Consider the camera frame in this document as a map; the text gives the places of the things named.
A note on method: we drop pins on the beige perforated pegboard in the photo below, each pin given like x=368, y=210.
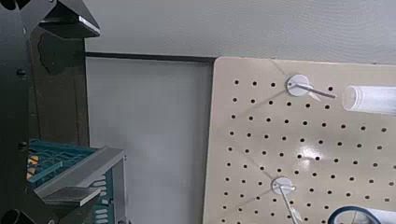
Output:
x=311, y=149

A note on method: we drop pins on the grey and teal plastic crate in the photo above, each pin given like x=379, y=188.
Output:
x=77, y=168

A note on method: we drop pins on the white base metal peg hook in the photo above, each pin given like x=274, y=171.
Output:
x=297, y=84
x=281, y=185

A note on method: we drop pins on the grey rack lower back panel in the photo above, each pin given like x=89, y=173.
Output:
x=149, y=140

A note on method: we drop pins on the blue scissors on white card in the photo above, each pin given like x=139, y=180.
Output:
x=351, y=216

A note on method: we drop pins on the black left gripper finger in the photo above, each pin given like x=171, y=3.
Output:
x=68, y=18
x=71, y=196

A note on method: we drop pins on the grey rack side panel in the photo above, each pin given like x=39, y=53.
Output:
x=233, y=28

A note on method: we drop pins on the red and white glue tube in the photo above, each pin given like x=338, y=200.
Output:
x=370, y=99

